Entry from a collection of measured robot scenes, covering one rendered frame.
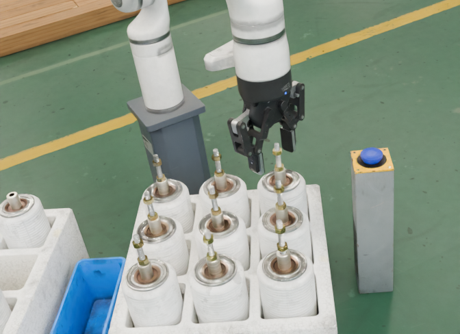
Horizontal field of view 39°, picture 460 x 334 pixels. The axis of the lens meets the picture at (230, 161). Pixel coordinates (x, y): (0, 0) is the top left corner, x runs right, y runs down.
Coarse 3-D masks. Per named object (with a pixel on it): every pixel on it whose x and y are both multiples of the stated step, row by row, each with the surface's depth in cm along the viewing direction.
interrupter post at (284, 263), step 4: (288, 252) 106; (280, 256) 105; (284, 256) 105; (288, 256) 105; (280, 260) 106; (284, 260) 105; (288, 260) 106; (280, 264) 106; (284, 264) 106; (288, 264) 106; (280, 268) 107; (284, 268) 107; (288, 268) 107
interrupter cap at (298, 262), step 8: (288, 248) 110; (272, 256) 109; (296, 256) 109; (304, 256) 108; (264, 264) 108; (272, 264) 108; (296, 264) 107; (304, 264) 107; (264, 272) 106; (272, 272) 106; (280, 272) 106; (288, 272) 106; (296, 272) 106; (304, 272) 106; (280, 280) 104; (288, 280) 104
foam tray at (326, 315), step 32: (256, 192) 137; (256, 224) 128; (320, 224) 125; (128, 256) 126; (192, 256) 123; (256, 256) 121; (320, 256) 118; (256, 288) 114; (320, 288) 112; (128, 320) 114; (192, 320) 111; (256, 320) 108; (288, 320) 107; (320, 320) 106
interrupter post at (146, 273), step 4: (148, 264) 108; (140, 268) 108; (144, 268) 108; (148, 268) 108; (140, 272) 109; (144, 272) 108; (148, 272) 109; (152, 272) 109; (144, 276) 109; (148, 276) 109; (152, 276) 110
